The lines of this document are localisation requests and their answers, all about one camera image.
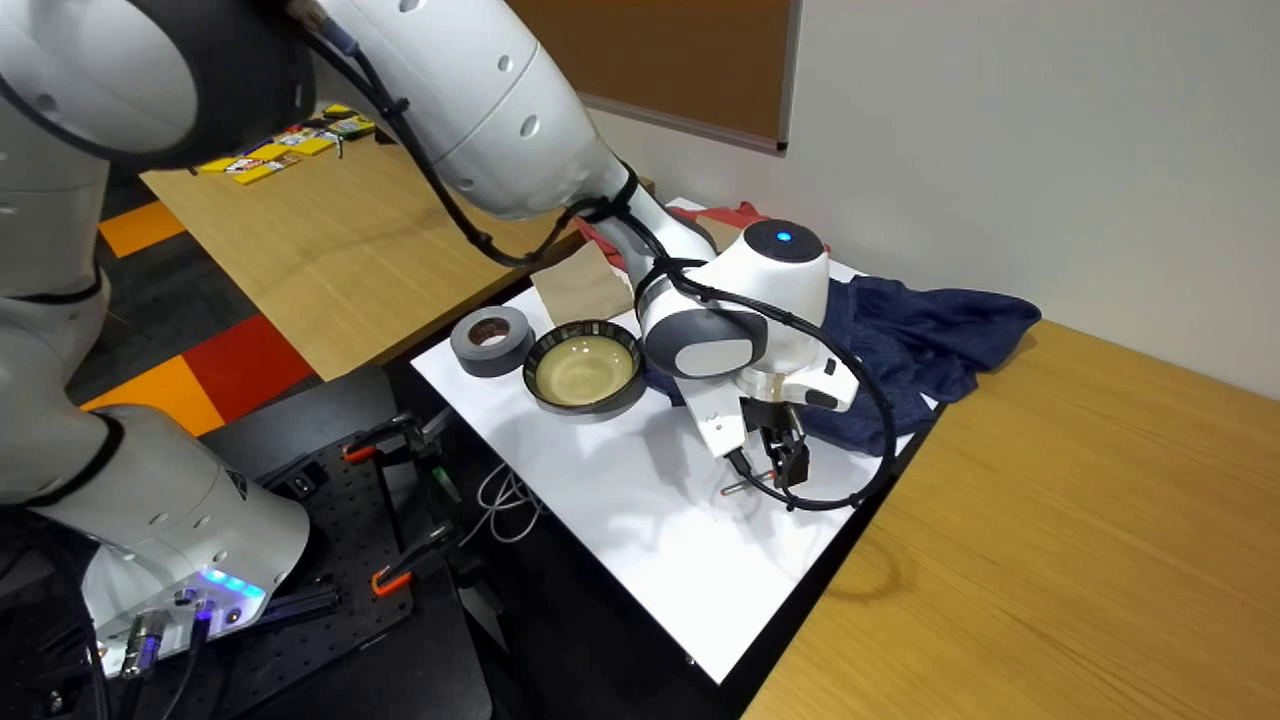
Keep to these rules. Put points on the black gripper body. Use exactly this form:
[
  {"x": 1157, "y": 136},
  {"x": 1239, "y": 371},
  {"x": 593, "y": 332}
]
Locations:
[{"x": 770, "y": 422}]

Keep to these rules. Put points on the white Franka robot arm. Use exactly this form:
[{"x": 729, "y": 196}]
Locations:
[{"x": 466, "y": 92}]

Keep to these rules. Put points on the black bowl with beige inside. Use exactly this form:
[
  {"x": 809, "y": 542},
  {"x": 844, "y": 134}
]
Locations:
[{"x": 580, "y": 371}]

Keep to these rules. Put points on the navy blue cloth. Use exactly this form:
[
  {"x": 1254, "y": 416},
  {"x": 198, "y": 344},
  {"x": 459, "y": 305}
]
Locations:
[{"x": 920, "y": 332}]

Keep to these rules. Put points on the orange-red cloth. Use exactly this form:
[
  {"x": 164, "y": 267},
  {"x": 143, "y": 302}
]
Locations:
[{"x": 724, "y": 214}]

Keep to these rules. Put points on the small tan cloth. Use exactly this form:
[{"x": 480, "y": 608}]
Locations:
[{"x": 580, "y": 282}]

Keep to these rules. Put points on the long yellow wooden table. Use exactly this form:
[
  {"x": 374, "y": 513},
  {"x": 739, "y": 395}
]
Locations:
[{"x": 1064, "y": 532}]

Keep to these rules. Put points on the framed cork board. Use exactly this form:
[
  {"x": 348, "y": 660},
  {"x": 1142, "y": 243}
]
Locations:
[{"x": 666, "y": 55}]

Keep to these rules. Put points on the light brown wooden table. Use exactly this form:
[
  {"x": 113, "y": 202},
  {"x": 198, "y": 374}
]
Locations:
[{"x": 332, "y": 255}]

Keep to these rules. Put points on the yellow packet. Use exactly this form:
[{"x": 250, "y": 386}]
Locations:
[
  {"x": 301, "y": 146},
  {"x": 246, "y": 164},
  {"x": 348, "y": 121}
]

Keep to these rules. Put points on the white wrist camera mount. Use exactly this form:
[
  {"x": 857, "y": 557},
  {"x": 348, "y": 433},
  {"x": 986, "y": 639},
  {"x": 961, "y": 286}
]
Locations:
[{"x": 823, "y": 382}]

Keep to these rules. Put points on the grey duct tape roll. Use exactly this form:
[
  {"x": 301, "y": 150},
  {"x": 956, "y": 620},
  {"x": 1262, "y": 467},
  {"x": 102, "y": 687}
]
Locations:
[{"x": 466, "y": 344}]

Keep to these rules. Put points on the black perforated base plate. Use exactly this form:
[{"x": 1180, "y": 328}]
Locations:
[{"x": 332, "y": 532}]

